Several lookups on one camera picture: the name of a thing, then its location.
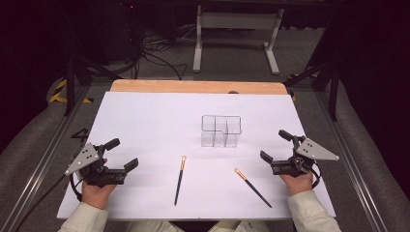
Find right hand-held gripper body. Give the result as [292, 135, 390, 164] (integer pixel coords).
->
[271, 134, 340, 178]

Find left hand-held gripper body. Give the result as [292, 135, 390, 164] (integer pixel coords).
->
[64, 143, 128, 189]

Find black gold makeup brush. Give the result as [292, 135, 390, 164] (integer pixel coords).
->
[173, 155, 188, 207]
[234, 167, 274, 209]

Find clear plastic divided organizer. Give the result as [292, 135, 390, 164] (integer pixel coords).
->
[200, 114, 243, 149]

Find person's right hand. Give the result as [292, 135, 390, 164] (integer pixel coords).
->
[278, 170, 314, 197]

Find person's left hand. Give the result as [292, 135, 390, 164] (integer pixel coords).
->
[81, 180, 118, 211]

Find white table sheet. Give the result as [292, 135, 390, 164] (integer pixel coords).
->
[57, 91, 337, 221]

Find black tripod stand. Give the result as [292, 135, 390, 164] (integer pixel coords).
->
[283, 61, 339, 122]
[62, 54, 124, 117]

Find person's left leg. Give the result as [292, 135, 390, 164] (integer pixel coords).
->
[126, 220, 186, 232]

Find person's leg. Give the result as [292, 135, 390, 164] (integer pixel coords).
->
[126, 220, 186, 232]
[207, 219, 272, 232]

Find yellow black hazard tape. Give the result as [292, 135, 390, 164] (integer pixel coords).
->
[47, 78, 95, 104]

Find person's right leg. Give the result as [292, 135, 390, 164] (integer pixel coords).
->
[207, 219, 272, 232]

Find wooden table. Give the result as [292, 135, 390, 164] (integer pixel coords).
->
[109, 79, 288, 96]

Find white metal stand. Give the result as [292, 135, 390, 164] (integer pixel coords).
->
[192, 4, 285, 75]

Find right hand-held gripper cable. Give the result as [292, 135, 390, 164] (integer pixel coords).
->
[309, 161, 323, 189]

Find hand-held gripper cable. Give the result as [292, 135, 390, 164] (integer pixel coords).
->
[309, 161, 323, 189]
[14, 172, 84, 232]

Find aluminium floor rail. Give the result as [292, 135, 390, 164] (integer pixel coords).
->
[313, 90, 390, 232]
[0, 85, 95, 232]

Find left hand-held gripper cable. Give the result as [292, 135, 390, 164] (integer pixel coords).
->
[14, 172, 84, 232]

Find bundle of floor cables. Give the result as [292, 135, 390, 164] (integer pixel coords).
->
[134, 25, 190, 81]

